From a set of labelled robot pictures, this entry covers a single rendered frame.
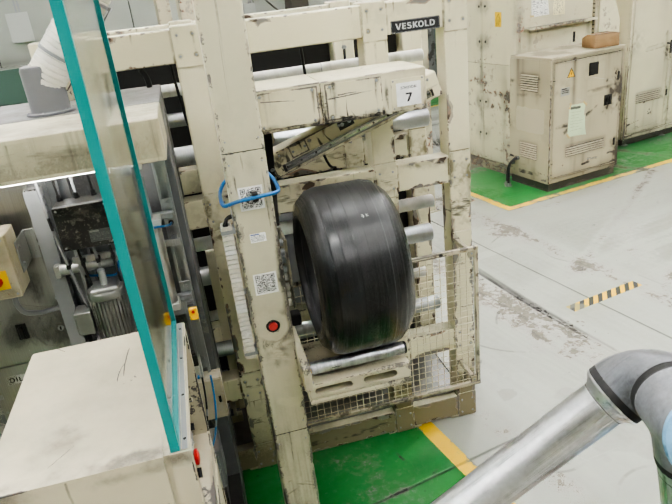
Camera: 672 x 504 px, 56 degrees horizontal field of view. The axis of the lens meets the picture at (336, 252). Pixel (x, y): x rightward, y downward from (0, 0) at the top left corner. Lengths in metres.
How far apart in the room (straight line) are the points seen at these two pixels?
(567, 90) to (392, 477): 4.24
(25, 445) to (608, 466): 2.41
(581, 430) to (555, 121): 5.19
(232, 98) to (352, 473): 1.87
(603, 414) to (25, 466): 1.10
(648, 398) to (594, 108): 5.57
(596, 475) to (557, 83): 3.93
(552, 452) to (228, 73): 1.27
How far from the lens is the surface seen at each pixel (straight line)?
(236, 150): 1.88
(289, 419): 2.32
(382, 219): 1.93
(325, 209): 1.94
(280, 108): 2.14
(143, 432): 1.42
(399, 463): 3.09
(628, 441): 3.31
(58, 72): 2.15
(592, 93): 6.50
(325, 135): 2.33
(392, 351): 2.17
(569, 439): 1.20
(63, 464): 1.42
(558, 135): 6.29
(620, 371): 1.16
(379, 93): 2.22
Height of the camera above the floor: 2.09
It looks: 23 degrees down
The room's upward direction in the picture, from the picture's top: 7 degrees counter-clockwise
